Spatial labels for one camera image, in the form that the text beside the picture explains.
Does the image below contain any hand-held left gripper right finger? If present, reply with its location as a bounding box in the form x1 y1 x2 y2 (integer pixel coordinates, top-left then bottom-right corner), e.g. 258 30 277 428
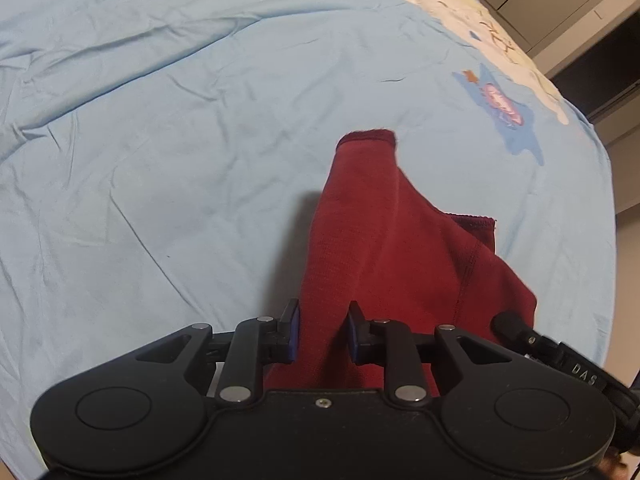
347 301 514 409

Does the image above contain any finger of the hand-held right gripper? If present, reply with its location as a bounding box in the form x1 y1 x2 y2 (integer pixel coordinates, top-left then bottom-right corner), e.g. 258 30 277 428
491 311 559 362

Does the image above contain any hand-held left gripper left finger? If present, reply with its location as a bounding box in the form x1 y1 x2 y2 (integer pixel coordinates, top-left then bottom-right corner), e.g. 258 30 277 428
135 298 301 409

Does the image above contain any dark red long-sleeve shirt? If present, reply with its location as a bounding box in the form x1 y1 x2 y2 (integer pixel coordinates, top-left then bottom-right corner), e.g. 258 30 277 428
262 129 539 402

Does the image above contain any light blue printed blanket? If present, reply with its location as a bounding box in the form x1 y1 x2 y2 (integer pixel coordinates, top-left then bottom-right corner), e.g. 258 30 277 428
0 0 617 480

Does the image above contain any dark doorway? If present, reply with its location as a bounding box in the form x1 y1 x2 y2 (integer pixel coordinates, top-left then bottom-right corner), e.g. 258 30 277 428
549 22 640 117

